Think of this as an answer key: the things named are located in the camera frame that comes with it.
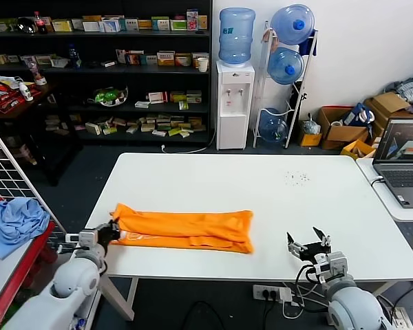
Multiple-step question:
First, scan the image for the clear plastic bag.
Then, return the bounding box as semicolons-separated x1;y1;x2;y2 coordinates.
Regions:
301;113;321;135

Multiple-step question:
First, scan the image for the orange yellow medicine box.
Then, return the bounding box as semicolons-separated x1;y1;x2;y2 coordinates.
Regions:
157;51;176;67

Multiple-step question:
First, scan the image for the white work table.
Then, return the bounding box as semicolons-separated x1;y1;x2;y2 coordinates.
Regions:
67;153;413;322

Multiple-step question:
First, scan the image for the white power strip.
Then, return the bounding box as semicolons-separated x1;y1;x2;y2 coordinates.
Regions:
253;284;293;303
392;307;413;330

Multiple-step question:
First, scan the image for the grey laptop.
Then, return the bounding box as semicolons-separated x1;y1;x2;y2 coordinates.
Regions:
372;118;413;209

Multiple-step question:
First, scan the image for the white wire grid panel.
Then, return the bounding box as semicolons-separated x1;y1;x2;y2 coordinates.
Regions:
0;116;76;254

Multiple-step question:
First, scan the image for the white jug rack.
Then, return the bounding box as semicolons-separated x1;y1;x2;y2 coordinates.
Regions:
253;20;319;149

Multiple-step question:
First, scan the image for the blue drink bottle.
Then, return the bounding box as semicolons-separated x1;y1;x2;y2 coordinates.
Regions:
67;43;82;69

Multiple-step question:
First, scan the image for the white dispenser power cable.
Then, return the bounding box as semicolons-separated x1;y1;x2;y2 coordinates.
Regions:
160;127;217;155

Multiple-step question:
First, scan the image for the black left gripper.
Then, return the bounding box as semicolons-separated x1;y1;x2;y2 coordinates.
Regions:
96;212;123;249

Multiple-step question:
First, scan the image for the small white side table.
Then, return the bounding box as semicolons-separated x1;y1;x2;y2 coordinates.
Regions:
356;157;413;223

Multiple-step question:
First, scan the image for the orange t-shirt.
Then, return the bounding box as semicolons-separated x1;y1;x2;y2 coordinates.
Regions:
109;202;255;255

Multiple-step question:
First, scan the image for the white water dispenser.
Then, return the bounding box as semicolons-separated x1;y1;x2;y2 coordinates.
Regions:
215;60;255;151

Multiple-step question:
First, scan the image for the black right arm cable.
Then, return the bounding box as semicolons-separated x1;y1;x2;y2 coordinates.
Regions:
294;263;328;295

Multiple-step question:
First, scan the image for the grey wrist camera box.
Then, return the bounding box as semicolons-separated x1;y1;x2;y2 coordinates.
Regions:
78;229;99;249
326;251;348;278

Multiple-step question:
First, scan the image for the pink drink bottle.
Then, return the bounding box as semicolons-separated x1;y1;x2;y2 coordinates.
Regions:
29;60;44;82

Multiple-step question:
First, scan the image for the open yellow box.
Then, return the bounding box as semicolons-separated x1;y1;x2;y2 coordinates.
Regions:
340;139;377;161

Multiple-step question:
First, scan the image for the white plastic bottle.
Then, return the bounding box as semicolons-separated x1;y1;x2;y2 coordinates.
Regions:
19;81;34;102

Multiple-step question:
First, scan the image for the black shelving unit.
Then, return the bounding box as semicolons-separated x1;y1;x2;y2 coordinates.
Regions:
0;0;213;145

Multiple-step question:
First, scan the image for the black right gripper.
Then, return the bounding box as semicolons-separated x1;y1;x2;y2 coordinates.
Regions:
286;225;332;267

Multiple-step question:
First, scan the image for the white red striped box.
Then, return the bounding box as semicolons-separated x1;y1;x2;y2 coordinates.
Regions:
148;91;169;105

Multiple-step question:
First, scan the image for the cola bottle red cap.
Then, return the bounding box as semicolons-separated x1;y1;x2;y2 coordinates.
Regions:
33;11;49;35

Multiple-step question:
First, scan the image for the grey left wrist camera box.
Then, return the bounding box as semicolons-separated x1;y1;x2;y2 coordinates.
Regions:
78;229;99;249

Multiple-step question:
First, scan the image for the light blue crumpled cloth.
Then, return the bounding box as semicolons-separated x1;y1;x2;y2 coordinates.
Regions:
0;197;51;259

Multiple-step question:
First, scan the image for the open brown cardboard box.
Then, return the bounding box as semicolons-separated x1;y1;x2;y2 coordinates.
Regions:
316;105;371;151

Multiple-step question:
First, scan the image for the dark brown table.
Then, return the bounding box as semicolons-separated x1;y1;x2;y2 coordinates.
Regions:
0;80;83;186

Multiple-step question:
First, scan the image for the red framed shelf cart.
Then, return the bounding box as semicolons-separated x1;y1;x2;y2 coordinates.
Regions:
0;197;75;330

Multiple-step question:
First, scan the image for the blue white medicine box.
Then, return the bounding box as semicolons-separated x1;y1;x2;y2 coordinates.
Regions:
101;19;121;34

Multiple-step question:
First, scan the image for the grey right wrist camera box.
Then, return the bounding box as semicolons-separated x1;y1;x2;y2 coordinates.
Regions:
326;251;348;278

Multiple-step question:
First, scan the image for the green snack bag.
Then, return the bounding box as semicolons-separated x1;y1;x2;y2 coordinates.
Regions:
87;85;129;107

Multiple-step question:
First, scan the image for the blue printed bag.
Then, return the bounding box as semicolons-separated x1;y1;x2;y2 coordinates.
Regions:
342;102;376;127

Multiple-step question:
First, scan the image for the tall brown cardboard box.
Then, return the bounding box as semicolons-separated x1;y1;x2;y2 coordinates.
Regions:
363;91;413;138

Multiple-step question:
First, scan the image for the pink blue tall box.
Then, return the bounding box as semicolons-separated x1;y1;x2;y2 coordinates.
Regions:
187;9;199;32

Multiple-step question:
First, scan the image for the dark blue cloth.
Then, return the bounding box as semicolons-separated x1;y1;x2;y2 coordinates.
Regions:
299;30;319;58

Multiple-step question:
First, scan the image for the cream orange medicine box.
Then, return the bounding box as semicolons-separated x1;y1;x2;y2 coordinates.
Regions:
191;52;209;69

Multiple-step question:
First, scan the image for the blue water jug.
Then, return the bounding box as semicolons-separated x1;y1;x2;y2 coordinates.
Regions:
257;107;290;143
266;46;305;86
218;8;256;67
270;3;315;46

